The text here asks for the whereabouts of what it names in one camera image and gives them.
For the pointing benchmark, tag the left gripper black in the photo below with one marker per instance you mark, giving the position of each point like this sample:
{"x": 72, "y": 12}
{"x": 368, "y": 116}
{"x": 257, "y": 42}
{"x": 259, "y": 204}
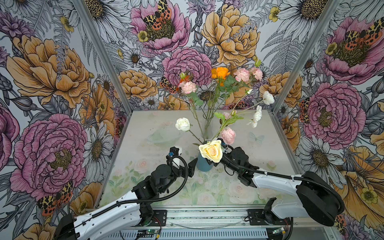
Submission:
{"x": 186, "y": 168}

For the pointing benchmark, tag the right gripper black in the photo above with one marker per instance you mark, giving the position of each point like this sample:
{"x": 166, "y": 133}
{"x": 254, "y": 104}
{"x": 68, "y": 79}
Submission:
{"x": 229, "y": 151}

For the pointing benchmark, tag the teal ceramic vase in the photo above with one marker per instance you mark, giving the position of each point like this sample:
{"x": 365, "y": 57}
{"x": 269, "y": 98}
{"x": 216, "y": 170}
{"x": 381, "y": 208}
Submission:
{"x": 203, "y": 164}

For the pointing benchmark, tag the small pink carnation stem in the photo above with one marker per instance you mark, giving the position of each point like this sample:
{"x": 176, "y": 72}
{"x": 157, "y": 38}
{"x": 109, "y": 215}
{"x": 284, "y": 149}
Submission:
{"x": 226, "y": 133}

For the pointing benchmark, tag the cream rose stem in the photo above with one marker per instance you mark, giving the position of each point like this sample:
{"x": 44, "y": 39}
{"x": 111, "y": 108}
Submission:
{"x": 211, "y": 151}

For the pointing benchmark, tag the white rosebud thin stem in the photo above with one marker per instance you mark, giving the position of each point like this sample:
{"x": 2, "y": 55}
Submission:
{"x": 184, "y": 125}

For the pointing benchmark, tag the white daisy flower stem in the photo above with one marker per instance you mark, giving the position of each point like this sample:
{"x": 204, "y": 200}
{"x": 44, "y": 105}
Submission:
{"x": 267, "y": 99}

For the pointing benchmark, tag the yellow orange poppy stem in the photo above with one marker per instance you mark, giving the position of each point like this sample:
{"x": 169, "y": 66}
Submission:
{"x": 224, "y": 84}

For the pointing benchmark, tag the large pink peony stem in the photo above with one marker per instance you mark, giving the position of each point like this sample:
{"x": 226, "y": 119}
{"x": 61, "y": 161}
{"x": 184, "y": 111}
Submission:
{"x": 254, "y": 74}

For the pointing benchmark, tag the clear ribbed glass vase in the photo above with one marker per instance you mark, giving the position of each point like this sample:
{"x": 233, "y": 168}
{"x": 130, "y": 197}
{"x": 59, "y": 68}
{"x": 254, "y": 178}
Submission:
{"x": 207, "y": 129}

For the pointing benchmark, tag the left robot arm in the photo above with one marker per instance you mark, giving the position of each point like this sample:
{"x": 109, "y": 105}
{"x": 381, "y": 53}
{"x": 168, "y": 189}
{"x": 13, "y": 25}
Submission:
{"x": 132, "y": 209}

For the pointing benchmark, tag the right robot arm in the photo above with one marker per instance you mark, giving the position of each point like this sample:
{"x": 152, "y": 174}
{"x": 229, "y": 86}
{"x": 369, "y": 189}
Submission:
{"x": 311, "y": 198}

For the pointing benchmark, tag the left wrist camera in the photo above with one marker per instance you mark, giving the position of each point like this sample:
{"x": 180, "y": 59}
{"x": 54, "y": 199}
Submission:
{"x": 173, "y": 157}

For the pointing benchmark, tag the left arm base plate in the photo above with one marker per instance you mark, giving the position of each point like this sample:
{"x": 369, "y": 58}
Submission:
{"x": 157, "y": 219}

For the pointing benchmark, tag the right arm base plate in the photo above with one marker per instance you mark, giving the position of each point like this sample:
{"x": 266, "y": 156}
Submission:
{"x": 257, "y": 217}

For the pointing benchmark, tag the aluminium front rail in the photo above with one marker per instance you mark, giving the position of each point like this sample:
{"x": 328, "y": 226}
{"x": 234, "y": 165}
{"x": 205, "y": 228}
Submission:
{"x": 207, "y": 218}

